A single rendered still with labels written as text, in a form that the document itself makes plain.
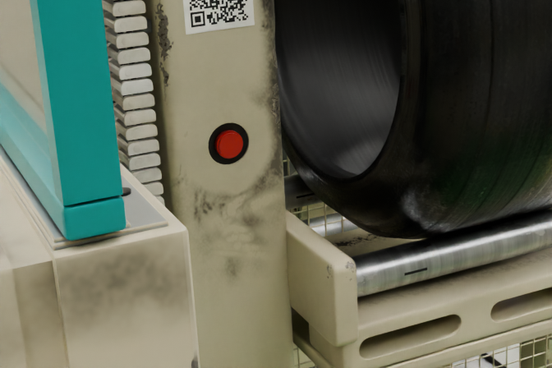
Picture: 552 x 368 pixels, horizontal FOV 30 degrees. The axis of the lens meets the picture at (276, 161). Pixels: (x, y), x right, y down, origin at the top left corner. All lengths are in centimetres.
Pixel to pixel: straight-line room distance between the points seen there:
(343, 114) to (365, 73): 8
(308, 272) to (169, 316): 79
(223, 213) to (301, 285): 12
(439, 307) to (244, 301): 22
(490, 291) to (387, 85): 42
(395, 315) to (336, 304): 9
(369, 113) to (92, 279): 116
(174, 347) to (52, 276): 5
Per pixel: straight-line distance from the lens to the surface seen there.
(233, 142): 109
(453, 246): 118
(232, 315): 116
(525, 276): 123
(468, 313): 119
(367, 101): 148
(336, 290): 107
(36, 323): 33
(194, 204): 110
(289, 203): 138
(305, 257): 112
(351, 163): 140
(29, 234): 34
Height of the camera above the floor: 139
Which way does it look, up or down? 19 degrees down
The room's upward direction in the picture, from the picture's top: 3 degrees counter-clockwise
